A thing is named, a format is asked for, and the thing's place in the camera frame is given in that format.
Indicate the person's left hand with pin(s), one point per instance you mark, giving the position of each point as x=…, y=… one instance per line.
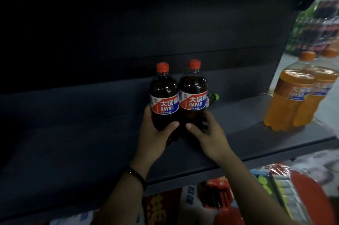
x=152, y=145

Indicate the person's right hand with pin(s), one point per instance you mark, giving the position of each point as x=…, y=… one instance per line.
x=214, y=145

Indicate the pile of green tea bottles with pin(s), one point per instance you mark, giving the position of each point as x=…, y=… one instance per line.
x=213, y=98

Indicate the large dark soda bottle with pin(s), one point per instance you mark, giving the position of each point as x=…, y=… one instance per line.
x=164, y=92
x=193, y=87

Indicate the dark grey metal shelf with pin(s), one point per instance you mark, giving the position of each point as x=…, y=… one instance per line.
x=79, y=140

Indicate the large orange soda bottle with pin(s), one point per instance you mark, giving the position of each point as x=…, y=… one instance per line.
x=325, y=73
x=286, y=105

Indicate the person's right forearm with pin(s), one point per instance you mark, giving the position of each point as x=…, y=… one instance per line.
x=254, y=198

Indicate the small red pack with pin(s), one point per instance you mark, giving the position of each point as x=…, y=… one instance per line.
x=217, y=193

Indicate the blue pack of coloured sponges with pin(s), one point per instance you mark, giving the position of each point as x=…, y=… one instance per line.
x=262, y=182

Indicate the crumpled white blue packet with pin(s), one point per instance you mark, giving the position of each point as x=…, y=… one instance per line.
x=189, y=201

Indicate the red gold-flower packet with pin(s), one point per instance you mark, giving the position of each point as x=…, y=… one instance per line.
x=161, y=211

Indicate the white striped pack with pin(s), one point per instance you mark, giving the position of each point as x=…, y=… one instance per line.
x=291, y=201

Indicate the stack of white blue packets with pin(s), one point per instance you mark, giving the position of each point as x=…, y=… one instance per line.
x=79, y=218

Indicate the white carton box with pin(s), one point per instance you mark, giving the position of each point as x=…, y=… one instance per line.
x=317, y=169

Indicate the stack of drink bottle packs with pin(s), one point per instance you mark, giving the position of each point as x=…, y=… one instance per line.
x=312, y=28

